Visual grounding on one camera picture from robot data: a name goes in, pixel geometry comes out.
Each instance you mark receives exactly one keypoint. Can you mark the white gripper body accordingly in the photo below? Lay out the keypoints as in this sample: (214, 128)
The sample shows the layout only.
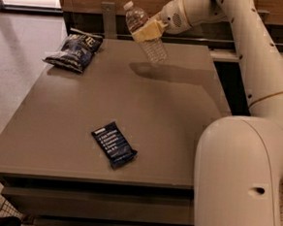
(171, 18)

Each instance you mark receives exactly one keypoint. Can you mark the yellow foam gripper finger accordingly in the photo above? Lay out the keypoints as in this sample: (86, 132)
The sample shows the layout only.
(152, 29)

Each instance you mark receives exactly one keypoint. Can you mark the clear plastic water bottle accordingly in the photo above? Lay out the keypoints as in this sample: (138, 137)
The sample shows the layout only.
(136, 17)

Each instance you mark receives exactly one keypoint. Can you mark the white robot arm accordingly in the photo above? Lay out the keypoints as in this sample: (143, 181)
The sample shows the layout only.
(239, 159)

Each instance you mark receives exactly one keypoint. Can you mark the dark blue chip bag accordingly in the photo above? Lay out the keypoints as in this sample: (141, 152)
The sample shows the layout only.
(76, 53)

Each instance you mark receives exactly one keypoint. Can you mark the blue snack bar wrapper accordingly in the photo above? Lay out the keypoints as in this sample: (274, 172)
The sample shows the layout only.
(114, 145)

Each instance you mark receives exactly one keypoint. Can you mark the grey drawer cabinet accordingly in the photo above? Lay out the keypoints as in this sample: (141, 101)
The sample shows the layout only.
(52, 167)

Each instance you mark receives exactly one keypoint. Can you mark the horizontal metal rail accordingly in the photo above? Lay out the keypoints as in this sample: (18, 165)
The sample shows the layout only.
(206, 42)

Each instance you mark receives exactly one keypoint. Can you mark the left metal wall bracket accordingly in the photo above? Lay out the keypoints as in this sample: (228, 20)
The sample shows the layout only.
(109, 19)

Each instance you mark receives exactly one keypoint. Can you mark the metal wall bracket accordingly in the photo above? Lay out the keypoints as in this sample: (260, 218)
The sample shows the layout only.
(109, 19)
(263, 14)

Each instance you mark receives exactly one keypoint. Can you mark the right metal wall bracket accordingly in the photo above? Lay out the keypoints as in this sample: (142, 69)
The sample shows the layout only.
(263, 14)

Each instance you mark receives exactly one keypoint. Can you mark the wire basket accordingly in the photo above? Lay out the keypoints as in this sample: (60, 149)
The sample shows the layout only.
(7, 209)

